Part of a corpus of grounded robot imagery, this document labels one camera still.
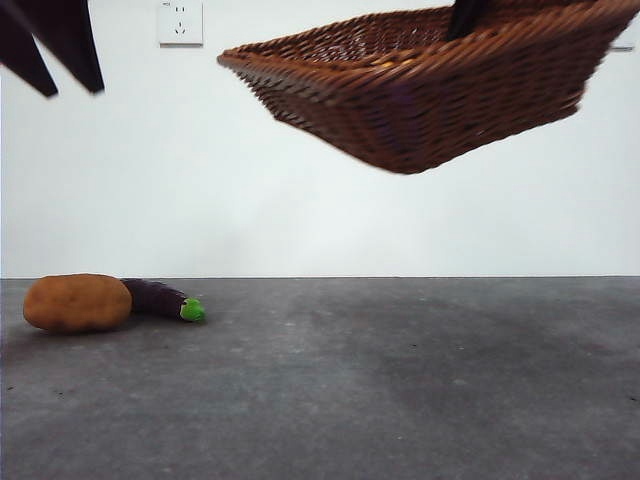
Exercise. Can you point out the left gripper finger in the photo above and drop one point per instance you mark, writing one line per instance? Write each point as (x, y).
(22, 55)
(70, 40)

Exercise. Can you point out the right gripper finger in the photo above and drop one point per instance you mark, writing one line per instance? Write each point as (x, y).
(465, 17)

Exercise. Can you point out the brown wicker basket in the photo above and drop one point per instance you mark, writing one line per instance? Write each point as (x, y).
(425, 110)

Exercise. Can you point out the brown potato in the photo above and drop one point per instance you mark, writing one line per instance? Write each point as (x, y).
(75, 302)

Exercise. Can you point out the purple eggplant with green stem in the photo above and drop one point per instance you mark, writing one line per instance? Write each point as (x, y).
(155, 297)

